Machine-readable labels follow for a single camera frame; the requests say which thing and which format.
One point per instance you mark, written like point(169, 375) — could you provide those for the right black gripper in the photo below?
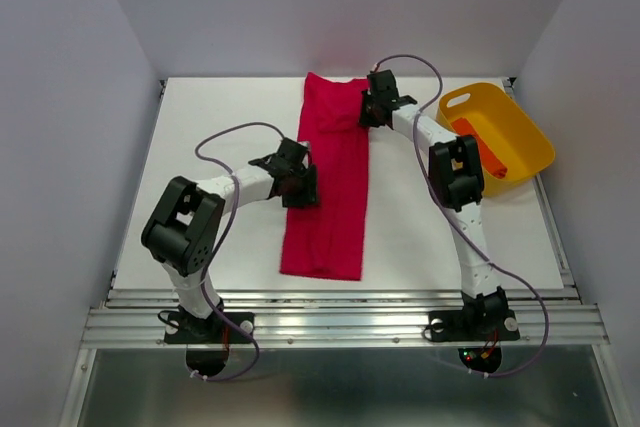
point(364, 118)

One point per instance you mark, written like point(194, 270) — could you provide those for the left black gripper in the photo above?
point(309, 194)

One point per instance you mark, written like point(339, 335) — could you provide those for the red t shirt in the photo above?
point(326, 241)

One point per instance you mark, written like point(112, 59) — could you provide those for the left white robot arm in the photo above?
point(182, 234)

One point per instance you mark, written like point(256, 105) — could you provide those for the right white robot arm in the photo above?
point(452, 167)

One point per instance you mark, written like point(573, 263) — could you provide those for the orange rolled t shirt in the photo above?
point(489, 160)

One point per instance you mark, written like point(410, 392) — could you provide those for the yellow plastic basket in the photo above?
point(510, 133)

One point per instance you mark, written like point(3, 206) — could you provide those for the aluminium rail frame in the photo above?
point(329, 353)

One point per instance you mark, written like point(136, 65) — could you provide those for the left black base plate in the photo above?
point(181, 328)

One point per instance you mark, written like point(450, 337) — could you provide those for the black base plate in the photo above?
point(181, 328)
point(457, 325)

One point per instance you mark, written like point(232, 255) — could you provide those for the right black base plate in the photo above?
point(457, 325)

